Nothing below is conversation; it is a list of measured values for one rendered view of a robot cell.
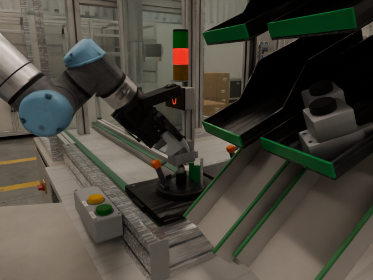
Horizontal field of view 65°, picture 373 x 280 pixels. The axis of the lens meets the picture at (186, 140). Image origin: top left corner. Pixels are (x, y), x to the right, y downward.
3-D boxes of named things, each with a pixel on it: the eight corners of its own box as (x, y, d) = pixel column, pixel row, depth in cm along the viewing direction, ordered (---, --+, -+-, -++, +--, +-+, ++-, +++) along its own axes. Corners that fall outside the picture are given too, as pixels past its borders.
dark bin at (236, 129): (242, 149, 46) (227, 108, 43) (205, 131, 57) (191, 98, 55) (368, 69, 52) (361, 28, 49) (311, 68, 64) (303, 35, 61)
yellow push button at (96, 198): (90, 208, 76) (90, 201, 76) (86, 202, 80) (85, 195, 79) (105, 204, 78) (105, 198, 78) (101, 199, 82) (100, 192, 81)
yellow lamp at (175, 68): (178, 80, 94) (177, 64, 92) (170, 80, 98) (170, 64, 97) (191, 80, 96) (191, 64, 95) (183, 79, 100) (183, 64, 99)
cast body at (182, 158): (175, 166, 77) (174, 140, 75) (167, 161, 81) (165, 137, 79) (201, 159, 82) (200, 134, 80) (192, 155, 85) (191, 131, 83)
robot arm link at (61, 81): (16, 110, 55) (60, 70, 55) (31, 101, 65) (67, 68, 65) (50, 139, 58) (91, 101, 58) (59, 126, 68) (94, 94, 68)
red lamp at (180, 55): (177, 64, 92) (177, 48, 91) (170, 64, 96) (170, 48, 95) (191, 64, 95) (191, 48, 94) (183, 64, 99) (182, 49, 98)
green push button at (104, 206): (98, 220, 71) (97, 213, 70) (94, 213, 74) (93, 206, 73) (115, 215, 73) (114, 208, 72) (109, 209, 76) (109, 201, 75)
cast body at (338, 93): (355, 133, 39) (346, 85, 36) (321, 143, 40) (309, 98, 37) (333, 110, 46) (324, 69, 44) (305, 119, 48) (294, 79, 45)
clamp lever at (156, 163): (163, 187, 78) (153, 164, 75) (160, 185, 80) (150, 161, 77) (174, 180, 80) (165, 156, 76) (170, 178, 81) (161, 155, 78)
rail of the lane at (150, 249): (151, 286, 62) (149, 240, 60) (64, 165, 135) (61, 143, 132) (173, 276, 65) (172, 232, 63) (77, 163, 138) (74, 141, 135)
